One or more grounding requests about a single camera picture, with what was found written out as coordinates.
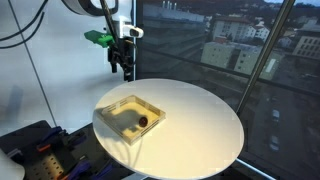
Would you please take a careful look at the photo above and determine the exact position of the metal window sill frame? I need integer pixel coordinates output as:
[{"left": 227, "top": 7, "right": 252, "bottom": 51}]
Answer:
[{"left": 235, "top": 157, "right": 278, "bottom": 180}]

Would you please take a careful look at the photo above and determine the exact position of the dark red plum plush toy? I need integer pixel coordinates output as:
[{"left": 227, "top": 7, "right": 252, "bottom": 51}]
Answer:
[{"left": 138, "top": 116, "right": 149, "bottom": 128}]

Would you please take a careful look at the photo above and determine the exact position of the grey perforated mounting board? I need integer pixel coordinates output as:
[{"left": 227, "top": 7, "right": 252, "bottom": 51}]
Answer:
[{"left": 24, "top": 152, "right": 68, "bottom": 180}]

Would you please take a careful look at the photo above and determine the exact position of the blue black orange clamp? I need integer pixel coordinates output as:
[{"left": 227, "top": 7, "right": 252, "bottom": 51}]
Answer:
[
  {"left": 35, "top": 125, "right": 64, "bottom": 153},
  {"left": 68, "top": 159, "right": 93, "bottom": 180},
  {"left": 64, "top": 129, "right": 88, "bottom": 148}
]

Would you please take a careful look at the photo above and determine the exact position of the wooden stool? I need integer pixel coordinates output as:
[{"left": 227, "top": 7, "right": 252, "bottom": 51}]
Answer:
[{"left": 0, "top": 11, "right": 46, "bottom": 50}]

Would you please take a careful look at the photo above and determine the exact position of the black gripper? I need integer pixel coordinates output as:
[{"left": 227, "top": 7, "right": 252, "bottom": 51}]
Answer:
[{"left": 107, "top": 37, "right": 137, "bottom": 83}]

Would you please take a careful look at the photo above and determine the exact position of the window corner frame post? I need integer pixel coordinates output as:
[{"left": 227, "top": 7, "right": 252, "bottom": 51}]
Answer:
[{"left": 132, "top": 0, "right": 140, "bottom": 82}]

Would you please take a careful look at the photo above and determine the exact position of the dark horizontal window rail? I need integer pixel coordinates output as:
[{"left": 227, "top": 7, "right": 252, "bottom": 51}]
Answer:
[{"left": 138, "top": 45, "right": 320, "bottom": 98}]

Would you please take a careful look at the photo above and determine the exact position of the shallow wooden tray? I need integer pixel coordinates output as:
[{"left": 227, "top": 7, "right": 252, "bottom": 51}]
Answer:
[{"left": 96, "top": 94, "right": 167, "bottom": 146}]

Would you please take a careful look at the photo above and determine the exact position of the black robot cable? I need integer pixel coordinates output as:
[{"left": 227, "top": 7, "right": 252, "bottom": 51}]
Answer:
[{"left": 0, "top": 0, "right": 48, "bottom": 43}]

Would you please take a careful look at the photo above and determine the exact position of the straight metal window mullion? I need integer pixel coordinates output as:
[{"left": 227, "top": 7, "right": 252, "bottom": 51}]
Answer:
[{"left": 235, "top": 0, "right": 297, "bottom": 117}]

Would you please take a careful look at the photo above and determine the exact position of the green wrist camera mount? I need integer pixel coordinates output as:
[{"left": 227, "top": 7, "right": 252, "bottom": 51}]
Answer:
[{"left": 83, "top": 29, "right": 116, "bottom": 48}]

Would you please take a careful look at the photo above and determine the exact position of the white rounded cover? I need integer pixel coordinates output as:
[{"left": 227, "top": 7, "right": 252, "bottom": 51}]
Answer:
[{"left": 0, "top": 148, "right": 26, "bottom": 180}]

